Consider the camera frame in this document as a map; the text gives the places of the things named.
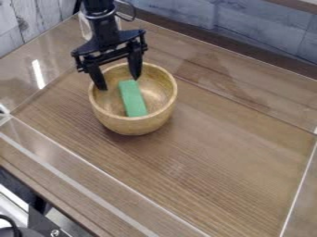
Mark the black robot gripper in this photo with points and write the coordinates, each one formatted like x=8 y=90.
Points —
x=110 y=44

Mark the green rectangular block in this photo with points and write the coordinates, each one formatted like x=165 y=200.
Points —
x=133 y=99

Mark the round wooden bowl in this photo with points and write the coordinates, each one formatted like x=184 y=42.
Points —
x=158 y=87

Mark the clear acrylic corner bracket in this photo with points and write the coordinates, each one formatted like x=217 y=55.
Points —
x=85 y=26

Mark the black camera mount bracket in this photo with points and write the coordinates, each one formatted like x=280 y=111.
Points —
x=41 y=224

